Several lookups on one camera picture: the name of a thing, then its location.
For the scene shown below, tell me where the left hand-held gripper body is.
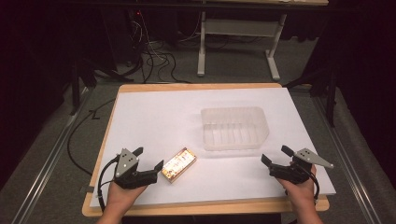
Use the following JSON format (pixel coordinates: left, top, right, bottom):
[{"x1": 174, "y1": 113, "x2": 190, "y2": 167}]
[{"x1": 113, "y1": 147, "x2": 159, "y2": 190}]

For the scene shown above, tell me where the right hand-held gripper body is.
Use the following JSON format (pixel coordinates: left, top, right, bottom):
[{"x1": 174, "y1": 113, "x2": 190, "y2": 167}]
[{"x1": 268, "y1": 147, "x2": 335, "y2": 185}]

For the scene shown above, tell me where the shiny golden box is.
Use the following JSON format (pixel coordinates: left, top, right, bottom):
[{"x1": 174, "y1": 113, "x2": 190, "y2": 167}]
[{"x1": 161, "y1": 147, "x2": 198, "y2": 184}]

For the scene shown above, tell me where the translucent plastic container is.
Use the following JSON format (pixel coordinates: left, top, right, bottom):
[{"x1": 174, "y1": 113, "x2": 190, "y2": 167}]
[{"x1": 200, "y1": 105, "x2": 271, "y2": 152}]

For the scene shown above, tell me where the person's right hand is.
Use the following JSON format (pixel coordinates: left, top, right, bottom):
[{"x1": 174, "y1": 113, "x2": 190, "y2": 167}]
[{"x1": 276, "y1": 163, "x2": 318, "y2": 217}]

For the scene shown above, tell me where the person's left hand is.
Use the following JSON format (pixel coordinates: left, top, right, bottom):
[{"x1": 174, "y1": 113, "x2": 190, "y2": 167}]
[{"x1": 105, "y1": 180, "x2": 149, "y2": 217}]

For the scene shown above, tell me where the black metal stand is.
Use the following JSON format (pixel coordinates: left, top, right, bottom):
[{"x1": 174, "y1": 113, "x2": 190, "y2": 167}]
[
  {"x1": 283, "y1": 60, "x2": 340, "y2": 128},
  {"x1": 68, "y1": 46, "x2": 135, "y2": 117}
]

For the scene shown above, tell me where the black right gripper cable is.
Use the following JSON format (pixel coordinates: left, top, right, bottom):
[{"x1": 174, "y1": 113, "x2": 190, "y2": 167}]
[{"x1": 303, "y1": 169, "x2": 321, "y2": 202}]

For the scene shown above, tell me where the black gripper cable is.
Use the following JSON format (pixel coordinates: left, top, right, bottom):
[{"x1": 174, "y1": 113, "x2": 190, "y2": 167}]
[
  {"x1": 96, "y1": 155, "x2": 121, "y2": 214},
  {"x1": 303, "y1": 169, "x2": 321, "y2": 202}
]

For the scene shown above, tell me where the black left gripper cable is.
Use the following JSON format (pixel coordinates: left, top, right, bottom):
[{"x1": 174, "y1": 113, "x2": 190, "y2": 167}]
[{"x1": 96, "y1": 155, "x2": 121, "y2": 214}]

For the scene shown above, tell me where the metal floor rail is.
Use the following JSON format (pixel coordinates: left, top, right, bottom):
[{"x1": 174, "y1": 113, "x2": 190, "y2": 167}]
[
  {"x1": 10, "y1": 87, "x2": 90, "y2": 224},
  {"x1": 312, "y1": 95, "x2": 376, "y2": 224}
]

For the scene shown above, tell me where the black floor cable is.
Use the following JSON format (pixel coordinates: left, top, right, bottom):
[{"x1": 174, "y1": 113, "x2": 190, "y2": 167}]
[{"x1": 66, "y1": 97, "x2": 117, "y2": 177}]

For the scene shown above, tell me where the tangle of cables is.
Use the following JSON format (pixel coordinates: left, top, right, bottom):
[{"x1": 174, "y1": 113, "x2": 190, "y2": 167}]
[{"x1": 128, "y1": 8, "x2": 193, "y2": 85}]

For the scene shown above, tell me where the white metal desk frame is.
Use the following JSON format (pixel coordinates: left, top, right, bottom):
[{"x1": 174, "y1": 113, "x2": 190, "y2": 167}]
[{"x1": 196, "y1": 10, "x2": 289, "y2": 83}]

